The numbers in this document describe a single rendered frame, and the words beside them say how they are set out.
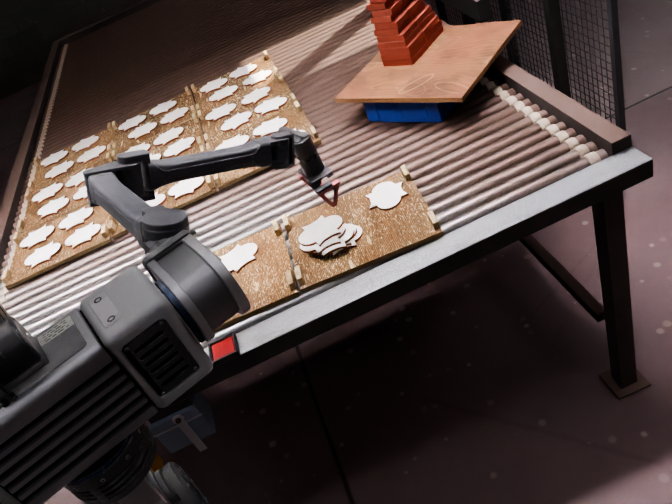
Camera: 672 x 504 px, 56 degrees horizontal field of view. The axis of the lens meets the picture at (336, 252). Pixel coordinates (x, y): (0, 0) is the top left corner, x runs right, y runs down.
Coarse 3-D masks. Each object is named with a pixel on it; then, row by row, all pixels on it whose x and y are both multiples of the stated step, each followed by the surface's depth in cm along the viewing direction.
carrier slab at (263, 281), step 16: (240, 240) 197; (256, 240) 194; (272, 240) 191; (256, 256) 187; (272, 256) 185; (288, 256) 182; (240, 272) 184; (256, 272) 182; (272, 272) 179; (256, 288) 176; (272, 288) 174; (288, 288) 171; (256, 304) 171; (272, 304) 169; (240, 320) 170
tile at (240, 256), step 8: (240, 248) 192; (248, 248) 190; (256, 248) 189; (224, 256) 192; (232, 256) 190; (240, 256) 189; (248, 256) 187; (224, 264) 188; (232, 264) 187; (240, 264) 186
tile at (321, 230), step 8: (320, 216) 184; (328, 216) 183; (336, 216) 181; (312, 224) 182; (320, 224) 181; (328, 224) 180; (336, 224) 178; (304, 232) 181; (312, 232) 179; (320, 232) 178; (328, 232) 177; (336, 232) 175; (304, 240) 178; (312, 240) 176; (320, 240) 175
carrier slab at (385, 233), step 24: (360, 192) 194; (408, 192) 185; (312, 216) 193; (360, 216) 185; (384, 216) 181; (408, 216) 177; (360, 240) 176; (384, 240) 173; (408, 240) 169; (312, 264) 175; (336, 264) 172; (360, 264) 168; (312, 288) 170
